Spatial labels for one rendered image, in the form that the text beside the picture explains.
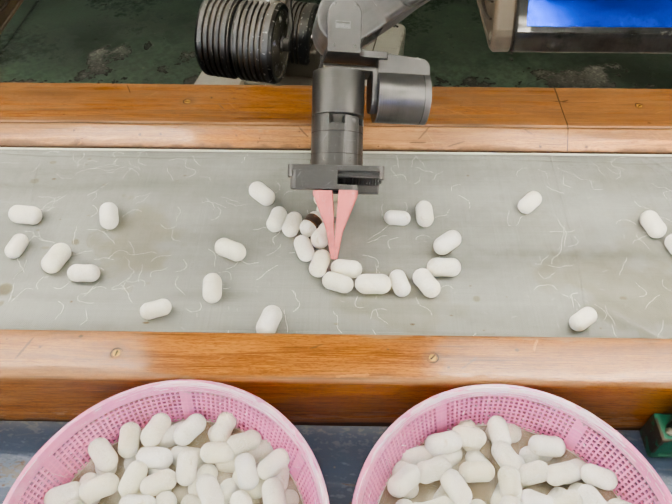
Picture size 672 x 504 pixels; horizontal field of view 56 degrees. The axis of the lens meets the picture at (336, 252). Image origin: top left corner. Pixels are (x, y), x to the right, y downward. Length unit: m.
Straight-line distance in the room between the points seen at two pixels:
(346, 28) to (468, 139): 0.26
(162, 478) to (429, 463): 0.23
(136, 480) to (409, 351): 0.27
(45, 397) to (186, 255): 0.21
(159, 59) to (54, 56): 0.39
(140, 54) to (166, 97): 1.61
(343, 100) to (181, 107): 0.29
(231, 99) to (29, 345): 0.42
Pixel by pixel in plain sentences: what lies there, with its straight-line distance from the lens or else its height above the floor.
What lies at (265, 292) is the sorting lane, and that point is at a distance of 0.69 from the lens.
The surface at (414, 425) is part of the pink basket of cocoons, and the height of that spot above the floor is 0.75.
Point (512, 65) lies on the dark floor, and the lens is 2.46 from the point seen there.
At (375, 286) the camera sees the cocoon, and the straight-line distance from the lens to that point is 0.67.
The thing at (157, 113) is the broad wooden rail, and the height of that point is 0.76.
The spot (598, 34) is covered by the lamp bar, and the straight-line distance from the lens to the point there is 0.49.
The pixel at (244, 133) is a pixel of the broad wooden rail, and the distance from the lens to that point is 0.86.
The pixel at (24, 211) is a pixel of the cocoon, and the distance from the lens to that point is 0.82.
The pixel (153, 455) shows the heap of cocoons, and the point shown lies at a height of 0.74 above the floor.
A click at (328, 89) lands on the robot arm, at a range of 0.69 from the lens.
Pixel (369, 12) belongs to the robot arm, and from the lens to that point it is 0.71.
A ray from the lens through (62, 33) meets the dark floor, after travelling 2.76.
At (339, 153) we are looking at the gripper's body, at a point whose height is 0.85.
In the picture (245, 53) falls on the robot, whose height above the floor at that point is 0.75.
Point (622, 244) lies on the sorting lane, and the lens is 0.80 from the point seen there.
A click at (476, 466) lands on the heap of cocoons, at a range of 0.60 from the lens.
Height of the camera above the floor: 1.29
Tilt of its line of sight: 49 degrees down
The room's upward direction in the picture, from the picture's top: straight up
